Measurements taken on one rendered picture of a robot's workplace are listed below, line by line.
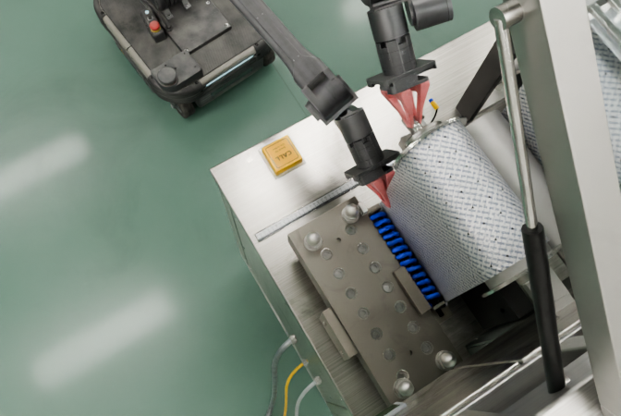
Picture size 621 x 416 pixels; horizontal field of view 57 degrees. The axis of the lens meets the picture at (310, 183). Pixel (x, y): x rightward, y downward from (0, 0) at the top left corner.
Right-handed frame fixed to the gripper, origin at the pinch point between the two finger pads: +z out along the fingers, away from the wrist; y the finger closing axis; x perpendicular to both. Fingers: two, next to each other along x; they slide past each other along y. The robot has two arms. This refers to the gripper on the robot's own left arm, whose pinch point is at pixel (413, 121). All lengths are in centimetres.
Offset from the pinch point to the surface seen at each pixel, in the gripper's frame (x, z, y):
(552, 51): 58, -22, 24
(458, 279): 7.3, 27.4, 3.2
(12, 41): -199, -36, 63
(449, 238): 9.5, 17.7, 4.3
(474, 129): 1.1, 5.8, -10.8
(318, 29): -156, -1, -55
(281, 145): -40.2, 6.6, 11.8
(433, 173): 8.1, 6.5, 3.4
